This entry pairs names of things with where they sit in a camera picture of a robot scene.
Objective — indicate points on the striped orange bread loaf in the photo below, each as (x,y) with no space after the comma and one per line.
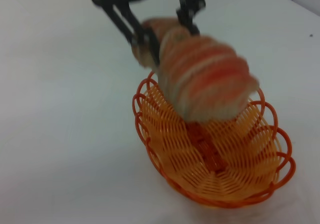
(205,79)

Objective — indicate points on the orange woven plastic basket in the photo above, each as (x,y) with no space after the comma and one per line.
(225,159)

